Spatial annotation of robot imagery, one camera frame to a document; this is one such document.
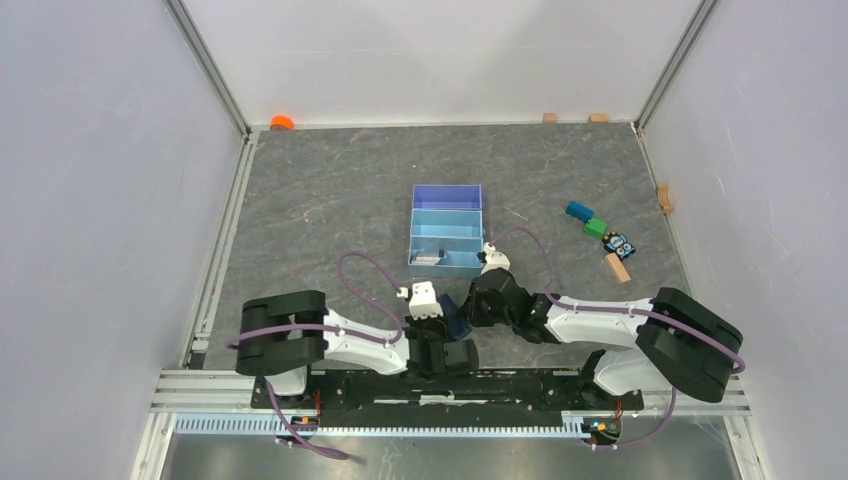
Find orange round cap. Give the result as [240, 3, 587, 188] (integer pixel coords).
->
[269, 115, 294, 130]

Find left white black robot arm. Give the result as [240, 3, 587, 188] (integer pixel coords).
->
[227, 282, 479, 408]

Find curved wooden piece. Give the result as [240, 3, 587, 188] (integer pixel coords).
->
[656, 185, 675, 215]

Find blue toy brick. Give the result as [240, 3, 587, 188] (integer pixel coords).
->
[565, 201, 594, 224]

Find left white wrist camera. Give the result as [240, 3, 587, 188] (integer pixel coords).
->
[408, 281, 444, 320]

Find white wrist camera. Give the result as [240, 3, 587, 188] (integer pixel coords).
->
[478, 242, 511, 274]
[408, 281, 444, 320]

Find grey cards in tray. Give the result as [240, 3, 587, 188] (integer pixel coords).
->
[411, 250, 447, 265]

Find blue purple three-bin tray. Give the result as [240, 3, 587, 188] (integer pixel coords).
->
[407, 184, 486, 279]

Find black owl pattern block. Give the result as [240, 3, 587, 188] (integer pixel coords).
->
[601, 231, 636, 260]

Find green toy brick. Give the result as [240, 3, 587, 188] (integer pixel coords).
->
[584, 217, 608, 239]

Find wooden stick block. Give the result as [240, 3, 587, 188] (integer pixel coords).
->
[605, 253, 631, 284]

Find blue card holder wallet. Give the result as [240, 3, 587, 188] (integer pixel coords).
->
[437, 293, 472, 340]

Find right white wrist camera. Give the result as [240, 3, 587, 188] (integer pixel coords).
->
[478, 242, 511, 274]

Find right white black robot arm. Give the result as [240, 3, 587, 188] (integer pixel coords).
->
[459, 268, 744, 408]

